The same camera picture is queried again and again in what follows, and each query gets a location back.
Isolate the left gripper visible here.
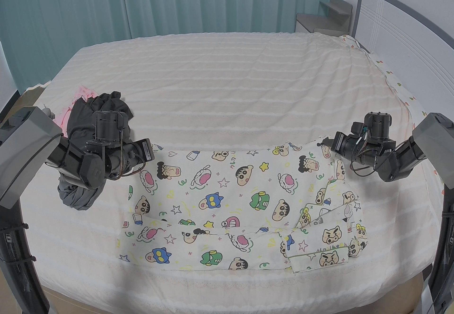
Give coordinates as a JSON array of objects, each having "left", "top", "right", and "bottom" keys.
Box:
[{"left": 122, "top": 138, "right": 157, "bottom": 168}]

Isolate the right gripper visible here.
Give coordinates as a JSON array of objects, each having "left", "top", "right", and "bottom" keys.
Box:
[{"left": 316, "top": 131, "right": 357, "bottom": 161}]

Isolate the white printed pyjama top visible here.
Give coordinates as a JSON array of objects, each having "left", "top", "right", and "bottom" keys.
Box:
[{"left": 117, "top": 140, "right": 369, "bottom": 274}]

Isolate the bed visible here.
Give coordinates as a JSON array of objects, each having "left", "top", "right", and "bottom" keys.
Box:
[{"left": 21, "top": 0, "right": 454, "bottom": 314}]

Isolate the black garment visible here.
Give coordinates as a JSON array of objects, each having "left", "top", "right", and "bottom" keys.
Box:
[{"left": 67, "top": 91, "right": 135, "bottom": 150}]

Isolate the dark grey garment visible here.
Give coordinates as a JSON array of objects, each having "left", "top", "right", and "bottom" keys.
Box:
[{"left": 57, "top": 178, "right": 103, "bottom": 212}]

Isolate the pink garment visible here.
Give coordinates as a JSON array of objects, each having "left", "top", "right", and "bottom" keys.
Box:
[{"left": 53, "top": 84, "right": 98, "bottom": 137}]

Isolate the light grey garment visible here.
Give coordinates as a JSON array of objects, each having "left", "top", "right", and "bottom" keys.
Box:
[{"left": 40, "top": 103, "right": 57, "bottom": 121}]

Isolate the grey bedside table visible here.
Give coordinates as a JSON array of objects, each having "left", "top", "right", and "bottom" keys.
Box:
[{"left": 295, "top": 0, "right": 352, "bottom": 36}]

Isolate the black cable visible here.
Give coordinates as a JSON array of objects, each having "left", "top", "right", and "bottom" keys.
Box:
[{"left": 349, "top": 160, "right": 378, "bottom": 178}]

